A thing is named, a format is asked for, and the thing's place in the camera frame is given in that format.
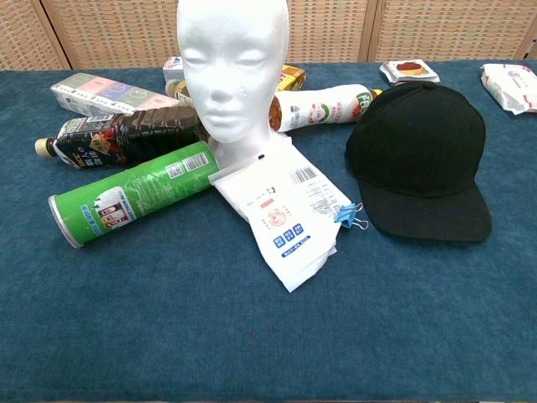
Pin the black baseball cap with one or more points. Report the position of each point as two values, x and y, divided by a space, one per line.
419 147

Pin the white mannequin head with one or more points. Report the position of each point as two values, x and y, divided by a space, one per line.
230 63

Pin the white printed plastic bag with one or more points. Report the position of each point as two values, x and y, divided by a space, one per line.
285 210

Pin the blue binder clip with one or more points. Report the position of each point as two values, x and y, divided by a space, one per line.
345 216

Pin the white drink bottle orange cap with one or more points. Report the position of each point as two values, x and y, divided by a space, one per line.
319 109

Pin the yellow snack box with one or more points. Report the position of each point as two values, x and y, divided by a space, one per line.
293 77

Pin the green chips can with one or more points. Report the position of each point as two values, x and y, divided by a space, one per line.
134 193

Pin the blue table cloth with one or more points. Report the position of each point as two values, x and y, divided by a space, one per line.
210 336

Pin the dark tea bottle black label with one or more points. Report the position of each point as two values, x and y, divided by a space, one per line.
126 134

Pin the white blue milk carton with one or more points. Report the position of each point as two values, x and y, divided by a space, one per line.
172 69

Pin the snack packet red picture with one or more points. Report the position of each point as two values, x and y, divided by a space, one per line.
409 72

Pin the multicolour tissue pack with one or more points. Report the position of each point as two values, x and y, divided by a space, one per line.
96 92

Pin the woven bamboo folding screen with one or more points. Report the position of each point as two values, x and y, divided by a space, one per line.
105 33

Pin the white pink wet wipes pack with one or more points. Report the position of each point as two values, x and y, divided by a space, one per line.
509 86

